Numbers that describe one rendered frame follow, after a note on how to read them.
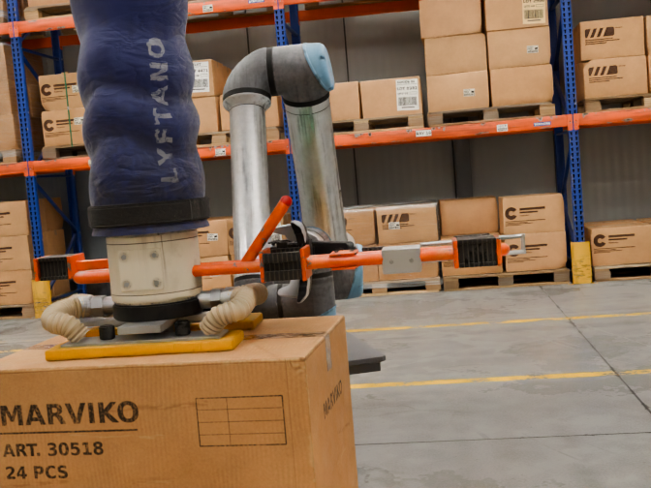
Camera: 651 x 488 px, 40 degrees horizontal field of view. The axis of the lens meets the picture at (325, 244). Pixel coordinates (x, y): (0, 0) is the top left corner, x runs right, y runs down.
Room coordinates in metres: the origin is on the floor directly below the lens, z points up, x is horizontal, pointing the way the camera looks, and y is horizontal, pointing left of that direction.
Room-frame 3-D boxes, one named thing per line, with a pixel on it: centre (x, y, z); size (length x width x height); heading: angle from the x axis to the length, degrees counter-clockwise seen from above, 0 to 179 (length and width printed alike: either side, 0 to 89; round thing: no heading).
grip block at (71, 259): (1.97, 0.59, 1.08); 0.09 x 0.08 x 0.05; 173
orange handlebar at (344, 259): (1.77, 0.11, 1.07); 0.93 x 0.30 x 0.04; 83
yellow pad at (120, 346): (1.58, 0.34, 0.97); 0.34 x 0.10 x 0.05; 83
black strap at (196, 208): (1.68, 0.32, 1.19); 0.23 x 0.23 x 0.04
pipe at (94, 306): (1.68, 0.32, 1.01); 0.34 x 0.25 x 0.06; 83
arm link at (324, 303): (1.96, 0.04, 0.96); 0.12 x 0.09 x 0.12; 85
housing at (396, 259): (1.62, -0.14, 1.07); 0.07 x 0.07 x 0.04; 83
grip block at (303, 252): (1.65, 0.08, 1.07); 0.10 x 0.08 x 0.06; 173
